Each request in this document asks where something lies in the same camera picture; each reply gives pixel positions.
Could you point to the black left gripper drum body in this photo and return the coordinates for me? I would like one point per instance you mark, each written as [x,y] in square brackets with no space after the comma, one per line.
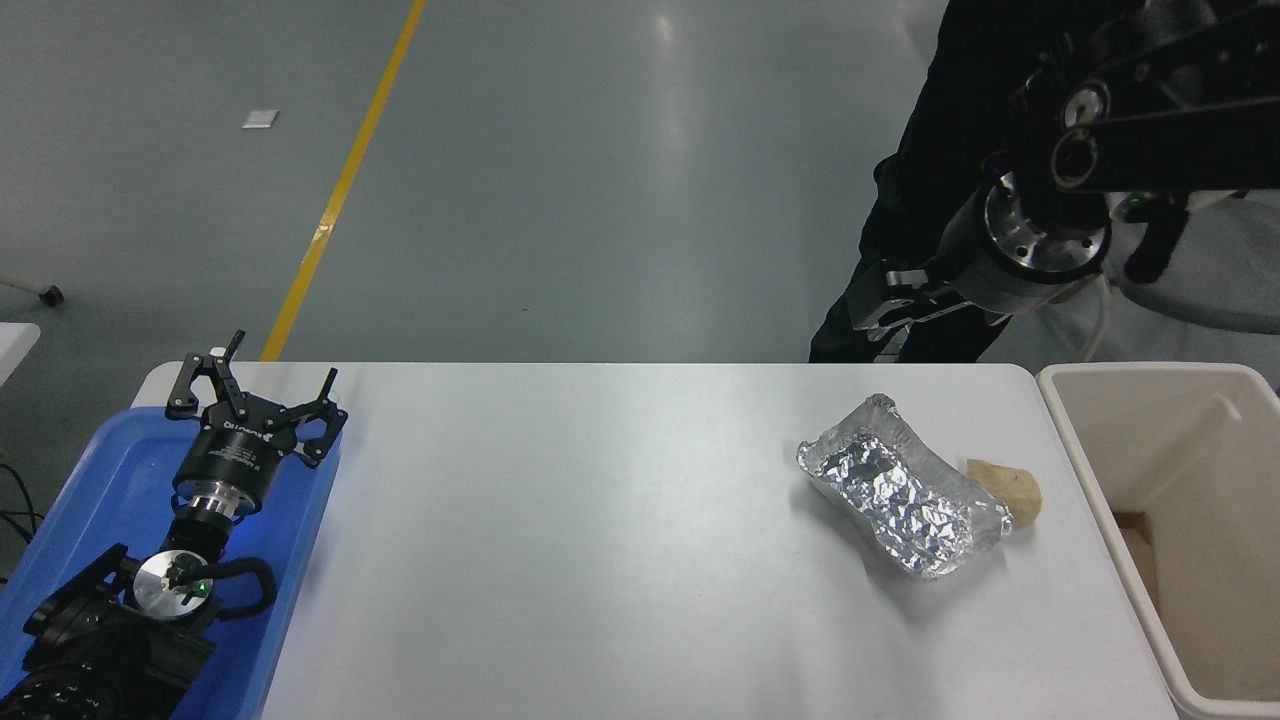
[232,455]

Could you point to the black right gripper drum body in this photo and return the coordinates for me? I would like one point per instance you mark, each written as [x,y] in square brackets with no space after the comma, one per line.
[975,260]

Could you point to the silver foil tray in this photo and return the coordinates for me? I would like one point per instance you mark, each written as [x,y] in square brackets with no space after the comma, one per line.
[900,495]

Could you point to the blue plastic tray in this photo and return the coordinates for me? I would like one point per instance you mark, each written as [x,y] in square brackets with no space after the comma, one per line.
[100,480]

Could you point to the person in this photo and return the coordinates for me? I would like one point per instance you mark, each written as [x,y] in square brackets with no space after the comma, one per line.
[950,110]

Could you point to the chair leg with black caster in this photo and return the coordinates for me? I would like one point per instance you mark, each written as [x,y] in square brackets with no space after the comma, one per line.
[50,295]

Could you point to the white side table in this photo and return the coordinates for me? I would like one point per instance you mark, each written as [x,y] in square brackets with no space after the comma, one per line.
[15,345]

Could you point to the crumpled tan paper ball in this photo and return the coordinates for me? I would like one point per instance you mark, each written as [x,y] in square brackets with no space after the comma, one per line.
[1015,490]

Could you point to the large pale plastic bin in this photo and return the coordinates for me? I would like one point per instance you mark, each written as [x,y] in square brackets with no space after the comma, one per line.
[1160,440]

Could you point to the grey office chair white frame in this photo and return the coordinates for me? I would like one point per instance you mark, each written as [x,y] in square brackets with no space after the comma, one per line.
[1215,290]

